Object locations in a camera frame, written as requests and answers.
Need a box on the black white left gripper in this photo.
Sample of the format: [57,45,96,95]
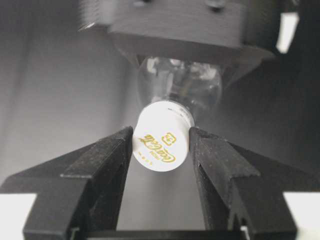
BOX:
[78,0,300,87]

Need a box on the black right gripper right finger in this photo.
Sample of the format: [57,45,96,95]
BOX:
[189,127,320,240]

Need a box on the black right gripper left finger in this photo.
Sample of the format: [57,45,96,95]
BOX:
[0,126,133,240]

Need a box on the clear plastic bottle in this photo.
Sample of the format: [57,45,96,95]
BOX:
[137,56,223,127]

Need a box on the white bottle cap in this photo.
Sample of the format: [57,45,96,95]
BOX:
[132,100,195,172]

